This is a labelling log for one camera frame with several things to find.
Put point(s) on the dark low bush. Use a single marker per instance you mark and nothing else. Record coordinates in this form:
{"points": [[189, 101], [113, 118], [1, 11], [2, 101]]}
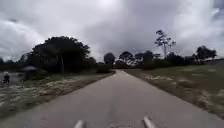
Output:
{"points": [[104, 69]]}

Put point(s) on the grey paved path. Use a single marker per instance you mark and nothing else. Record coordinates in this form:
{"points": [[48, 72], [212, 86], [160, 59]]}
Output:
{"points": [[116, 100]]}

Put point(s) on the row of distant trees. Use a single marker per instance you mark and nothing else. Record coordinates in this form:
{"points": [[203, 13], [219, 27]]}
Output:
{"points": [[150, 60]]}

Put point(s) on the large dark tree clump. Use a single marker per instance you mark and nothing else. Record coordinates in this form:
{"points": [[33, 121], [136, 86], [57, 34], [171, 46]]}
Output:
{"points": [[58, 55]]}

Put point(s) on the tall thin tree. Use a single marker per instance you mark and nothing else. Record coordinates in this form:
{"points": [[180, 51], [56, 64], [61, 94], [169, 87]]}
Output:
{"points": [[163, 41]]}

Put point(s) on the robot's own part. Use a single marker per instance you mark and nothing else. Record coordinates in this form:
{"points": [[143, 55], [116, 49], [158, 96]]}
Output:
{"points": [[79, 124], [148, 122]]}

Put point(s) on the grass field with dry patches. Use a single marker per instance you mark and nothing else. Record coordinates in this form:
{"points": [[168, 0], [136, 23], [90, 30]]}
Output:
{"points": [[190, 81]]}

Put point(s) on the grass verge with dry patches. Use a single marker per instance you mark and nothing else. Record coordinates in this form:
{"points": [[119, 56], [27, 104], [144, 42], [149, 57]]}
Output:
{"points": [[36, 90]]}

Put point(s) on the person with umbrella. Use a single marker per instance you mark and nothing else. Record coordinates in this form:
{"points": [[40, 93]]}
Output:
{"points": [[29, 71]]}

